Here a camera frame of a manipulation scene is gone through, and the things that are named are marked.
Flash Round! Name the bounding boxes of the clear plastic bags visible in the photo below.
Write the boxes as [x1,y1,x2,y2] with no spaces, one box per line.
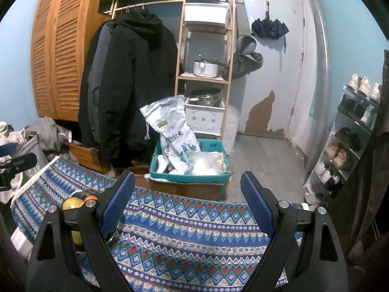
[185,151,228,175]

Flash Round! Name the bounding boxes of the grey jacket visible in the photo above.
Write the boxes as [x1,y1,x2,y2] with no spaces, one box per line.
[78,21,116,149]

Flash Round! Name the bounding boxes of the blue patterned tablecloth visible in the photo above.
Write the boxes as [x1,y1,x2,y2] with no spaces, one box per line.
[10,156,307,292]

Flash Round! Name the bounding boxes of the long grey bag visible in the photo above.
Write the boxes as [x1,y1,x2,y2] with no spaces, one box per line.
[234,0,253,37]

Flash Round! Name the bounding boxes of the dark green glass bowl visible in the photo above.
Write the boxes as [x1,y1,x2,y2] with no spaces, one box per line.
[61,189,117,251]

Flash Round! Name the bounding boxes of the wooden shelf rack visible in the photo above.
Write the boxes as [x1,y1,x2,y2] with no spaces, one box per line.
[100,0,236,142]

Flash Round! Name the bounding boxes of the white cloth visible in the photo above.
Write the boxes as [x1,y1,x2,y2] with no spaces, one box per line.
[0,121,28,143]

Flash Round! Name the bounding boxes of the wide white storage bin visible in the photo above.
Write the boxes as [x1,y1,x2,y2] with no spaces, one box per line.
[184,2,230,26]

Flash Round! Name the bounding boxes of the grey printed bag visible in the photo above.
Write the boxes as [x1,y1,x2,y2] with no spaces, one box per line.
[6,132,49,189]

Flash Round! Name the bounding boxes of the white basket crate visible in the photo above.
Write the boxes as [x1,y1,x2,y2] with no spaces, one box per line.
[185,99,225,136]

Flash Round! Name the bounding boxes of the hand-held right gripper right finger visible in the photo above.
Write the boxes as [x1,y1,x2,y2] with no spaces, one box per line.
[240,171,348,292]

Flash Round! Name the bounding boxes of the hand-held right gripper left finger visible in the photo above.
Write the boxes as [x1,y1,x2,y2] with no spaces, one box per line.
[26,170,136,292]

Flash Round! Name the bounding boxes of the stack of white tiles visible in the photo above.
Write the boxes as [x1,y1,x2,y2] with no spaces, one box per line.
[223,106,240,155]

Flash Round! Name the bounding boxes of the white shoe rack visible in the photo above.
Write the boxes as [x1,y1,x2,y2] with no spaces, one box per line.
[304,85,383,204]

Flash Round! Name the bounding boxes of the white cooking pot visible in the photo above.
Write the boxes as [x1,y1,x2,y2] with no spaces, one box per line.
[193,60,219,78]

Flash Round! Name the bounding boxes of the yellow pear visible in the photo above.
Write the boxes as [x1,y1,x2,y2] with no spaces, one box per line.
[62,198,84,210]

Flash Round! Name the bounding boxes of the black hooded coat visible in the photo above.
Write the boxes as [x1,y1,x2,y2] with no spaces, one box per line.
[100,10,179,168]

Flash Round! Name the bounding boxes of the dark brown coat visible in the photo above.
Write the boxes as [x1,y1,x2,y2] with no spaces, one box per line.
[328,49,389,292]

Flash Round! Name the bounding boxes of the dark blue umbrella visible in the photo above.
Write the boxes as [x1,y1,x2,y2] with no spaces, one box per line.
[252,18,289,52]

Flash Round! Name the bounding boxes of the wooden louvered wardrobe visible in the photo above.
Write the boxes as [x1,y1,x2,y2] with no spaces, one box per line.
[30,0,107,122]

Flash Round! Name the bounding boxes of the teal plastic crate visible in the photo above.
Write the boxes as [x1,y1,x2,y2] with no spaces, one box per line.
[150,138,231,184]

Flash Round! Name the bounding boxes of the white rice bag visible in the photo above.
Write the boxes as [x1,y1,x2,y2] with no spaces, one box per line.
[140,95,199,171]

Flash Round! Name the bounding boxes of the steel steamer pot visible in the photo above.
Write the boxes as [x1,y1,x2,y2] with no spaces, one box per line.
[189,89,222,107]

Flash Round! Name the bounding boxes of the metal pipe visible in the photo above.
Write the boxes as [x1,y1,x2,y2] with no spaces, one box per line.
[305,0,332,174]

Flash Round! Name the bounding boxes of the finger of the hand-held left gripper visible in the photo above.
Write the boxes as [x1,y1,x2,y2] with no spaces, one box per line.
[0,142,17,157]
[0,153,37,191]

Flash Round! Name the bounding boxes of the wooden drawer box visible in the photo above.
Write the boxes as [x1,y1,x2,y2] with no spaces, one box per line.
[68,143,105,174]

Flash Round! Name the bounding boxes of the grey clothes pile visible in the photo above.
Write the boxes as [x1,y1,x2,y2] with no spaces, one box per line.
[26,117,73,159]

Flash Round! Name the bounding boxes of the grey backpack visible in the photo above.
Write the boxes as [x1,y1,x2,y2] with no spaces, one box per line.
[231,36,263,80]

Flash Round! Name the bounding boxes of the shoe rack with shoes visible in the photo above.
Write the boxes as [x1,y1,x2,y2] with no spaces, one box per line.
[307,73,383,203]

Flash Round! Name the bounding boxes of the cardboard box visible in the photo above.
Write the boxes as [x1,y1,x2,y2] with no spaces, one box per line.
[146,173,233,201]

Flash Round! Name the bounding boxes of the pale blue door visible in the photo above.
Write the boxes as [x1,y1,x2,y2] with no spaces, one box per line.
[243,0,307,140]

